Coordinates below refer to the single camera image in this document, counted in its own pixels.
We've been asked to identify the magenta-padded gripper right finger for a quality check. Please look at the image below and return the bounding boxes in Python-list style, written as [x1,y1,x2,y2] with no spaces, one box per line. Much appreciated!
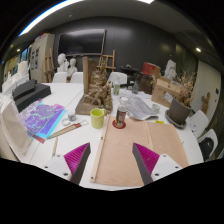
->
[131,142,184,187]

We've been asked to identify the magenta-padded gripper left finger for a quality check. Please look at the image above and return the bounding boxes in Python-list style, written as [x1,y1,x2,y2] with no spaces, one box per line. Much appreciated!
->
[43,142,92,186]

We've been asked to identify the clear white-capped drink bottle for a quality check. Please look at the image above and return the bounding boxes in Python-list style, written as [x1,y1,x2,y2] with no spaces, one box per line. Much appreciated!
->
[114,96,129,129]

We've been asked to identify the thin wooden stick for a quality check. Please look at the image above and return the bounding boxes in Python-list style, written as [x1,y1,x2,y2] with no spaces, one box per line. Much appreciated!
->
[51,136,59,158]

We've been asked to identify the wooden scraper with red band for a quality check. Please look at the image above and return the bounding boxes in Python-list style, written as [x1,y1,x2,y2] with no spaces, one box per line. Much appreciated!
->
[46,119,90,140]

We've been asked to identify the small white-lidded paint jar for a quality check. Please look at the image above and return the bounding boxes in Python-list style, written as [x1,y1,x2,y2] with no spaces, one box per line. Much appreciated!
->
[66,110,77,122]

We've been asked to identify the white chair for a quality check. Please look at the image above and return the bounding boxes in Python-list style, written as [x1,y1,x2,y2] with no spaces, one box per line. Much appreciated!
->
[51,71,68,84]
[186,109,210,139]
[108,71,128,86]
[197,129,219,163]

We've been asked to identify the white canvas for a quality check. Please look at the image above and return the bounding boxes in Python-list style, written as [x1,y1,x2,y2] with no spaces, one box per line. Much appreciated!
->
[0,96,34,163]

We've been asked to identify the small glass jar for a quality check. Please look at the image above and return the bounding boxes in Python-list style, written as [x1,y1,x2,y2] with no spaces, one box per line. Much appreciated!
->
[151,103,161,114]

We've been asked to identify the yellow-green mug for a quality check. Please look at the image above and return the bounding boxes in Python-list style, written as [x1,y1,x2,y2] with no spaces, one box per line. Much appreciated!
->
[90,107,107,130]

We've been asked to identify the grey newspaper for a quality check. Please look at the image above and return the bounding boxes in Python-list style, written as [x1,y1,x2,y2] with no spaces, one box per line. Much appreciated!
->
[118,93,160,122]

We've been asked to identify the flat round red coaster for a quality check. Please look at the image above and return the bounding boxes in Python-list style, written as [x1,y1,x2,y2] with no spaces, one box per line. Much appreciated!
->
[111,119,127,130]

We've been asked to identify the black flat box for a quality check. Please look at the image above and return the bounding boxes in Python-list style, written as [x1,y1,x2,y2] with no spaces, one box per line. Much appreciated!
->
[12,79,37,101]
[14,83,53,113]

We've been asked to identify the brown cardboard box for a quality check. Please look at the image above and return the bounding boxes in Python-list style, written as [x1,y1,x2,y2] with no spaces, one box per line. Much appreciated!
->
[150,76,183,108]

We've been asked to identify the golden sculpture on wooden base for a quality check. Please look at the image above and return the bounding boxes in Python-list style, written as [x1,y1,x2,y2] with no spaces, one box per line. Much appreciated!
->
[74,55,114,116]

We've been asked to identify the clear spray bottle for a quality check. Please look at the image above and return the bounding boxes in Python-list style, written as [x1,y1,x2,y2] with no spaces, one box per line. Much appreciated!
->
[112,74,121,97]

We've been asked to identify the white plaster figure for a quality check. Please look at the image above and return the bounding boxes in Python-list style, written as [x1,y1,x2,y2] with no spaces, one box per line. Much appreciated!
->
[164,59,178,81]

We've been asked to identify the red box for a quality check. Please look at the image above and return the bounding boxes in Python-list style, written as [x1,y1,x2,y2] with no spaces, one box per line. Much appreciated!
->
[142,61,158,76]

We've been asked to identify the wooden easel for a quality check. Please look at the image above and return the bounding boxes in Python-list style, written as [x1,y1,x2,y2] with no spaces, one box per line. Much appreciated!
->
[43,48,56,83]
[96,49,117,73]

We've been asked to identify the white plaster bust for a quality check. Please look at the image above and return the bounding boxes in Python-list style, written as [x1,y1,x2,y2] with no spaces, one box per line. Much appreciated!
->
[56,53,69,74]
[67,57,78,76]

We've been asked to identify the beige cabinet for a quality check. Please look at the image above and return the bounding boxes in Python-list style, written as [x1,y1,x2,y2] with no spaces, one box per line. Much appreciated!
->
[29,33,56,83]

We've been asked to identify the long ceiling light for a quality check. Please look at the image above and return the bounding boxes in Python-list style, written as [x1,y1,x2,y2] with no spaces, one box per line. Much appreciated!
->
[18,0,84,37]

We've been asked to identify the black wall screen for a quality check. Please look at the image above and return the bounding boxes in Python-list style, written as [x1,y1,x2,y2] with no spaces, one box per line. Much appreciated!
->
[57,28,107,57]

